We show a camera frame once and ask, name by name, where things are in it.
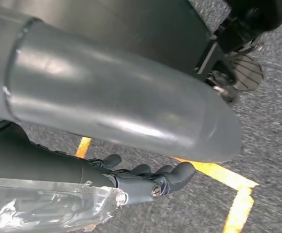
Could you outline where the silver rounded metal cylinder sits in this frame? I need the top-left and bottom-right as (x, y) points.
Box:
(0, 8), (243, 164)

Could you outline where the clear crumpled plastic film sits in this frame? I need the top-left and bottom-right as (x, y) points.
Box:
(0, 177), (129, 233)

